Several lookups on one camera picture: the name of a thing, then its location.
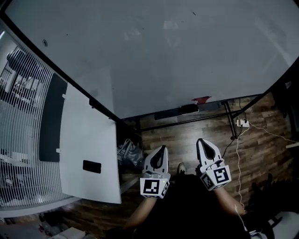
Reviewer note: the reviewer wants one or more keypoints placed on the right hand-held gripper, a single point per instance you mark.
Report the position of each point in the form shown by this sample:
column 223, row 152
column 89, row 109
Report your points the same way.
column 217, row 177

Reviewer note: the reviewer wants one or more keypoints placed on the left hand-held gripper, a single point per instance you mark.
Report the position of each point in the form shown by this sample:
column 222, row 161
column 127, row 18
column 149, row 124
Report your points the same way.
column 151, row 187

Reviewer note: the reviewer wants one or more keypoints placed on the person's left forearm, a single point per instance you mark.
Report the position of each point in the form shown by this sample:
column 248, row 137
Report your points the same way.
column 140, row 214

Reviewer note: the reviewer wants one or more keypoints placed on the person's right forearm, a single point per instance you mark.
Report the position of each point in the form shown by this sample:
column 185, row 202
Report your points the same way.
column 227, row 200

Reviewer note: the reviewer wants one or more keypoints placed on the large black-framed whiteboard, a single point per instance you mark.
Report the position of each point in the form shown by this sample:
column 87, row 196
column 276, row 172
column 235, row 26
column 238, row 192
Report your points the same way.
column 151, row 58

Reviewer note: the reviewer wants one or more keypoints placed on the person's white sneaker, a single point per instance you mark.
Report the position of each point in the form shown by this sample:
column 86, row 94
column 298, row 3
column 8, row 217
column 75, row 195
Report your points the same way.
column 181, row 168

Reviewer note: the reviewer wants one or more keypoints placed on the dark grey bag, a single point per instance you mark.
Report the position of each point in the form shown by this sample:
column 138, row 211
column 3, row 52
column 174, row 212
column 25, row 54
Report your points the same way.
column 129, row 152

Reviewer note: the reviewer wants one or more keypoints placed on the white power strip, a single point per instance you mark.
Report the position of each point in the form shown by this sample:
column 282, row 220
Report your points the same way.
column 243, row 123

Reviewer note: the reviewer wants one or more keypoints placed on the red tape patch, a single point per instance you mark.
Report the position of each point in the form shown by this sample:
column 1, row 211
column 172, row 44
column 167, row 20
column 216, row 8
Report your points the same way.
column 202, row 100

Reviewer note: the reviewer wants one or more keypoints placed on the person's dark clothing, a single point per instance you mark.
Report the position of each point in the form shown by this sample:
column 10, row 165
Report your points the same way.
column 191, row 210

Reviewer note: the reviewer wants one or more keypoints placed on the black office chair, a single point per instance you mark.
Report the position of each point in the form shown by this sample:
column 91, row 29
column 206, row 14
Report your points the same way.
column 273, row 198

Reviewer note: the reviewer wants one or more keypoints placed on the grey waist-worn device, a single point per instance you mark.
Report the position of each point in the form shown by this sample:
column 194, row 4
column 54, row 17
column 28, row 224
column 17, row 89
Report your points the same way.
column 255, row 234

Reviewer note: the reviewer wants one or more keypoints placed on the white cardboard box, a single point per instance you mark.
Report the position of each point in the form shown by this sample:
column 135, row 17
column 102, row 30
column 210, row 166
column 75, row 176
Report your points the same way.
column 70, row 234

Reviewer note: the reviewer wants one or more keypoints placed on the black desk partition panel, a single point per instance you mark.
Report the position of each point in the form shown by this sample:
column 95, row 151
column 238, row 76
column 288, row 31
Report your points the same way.
column 52, row 121

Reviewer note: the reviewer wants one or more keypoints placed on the striped frosted glass partition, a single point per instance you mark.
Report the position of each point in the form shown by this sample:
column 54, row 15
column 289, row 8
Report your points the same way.
column 21, row 128

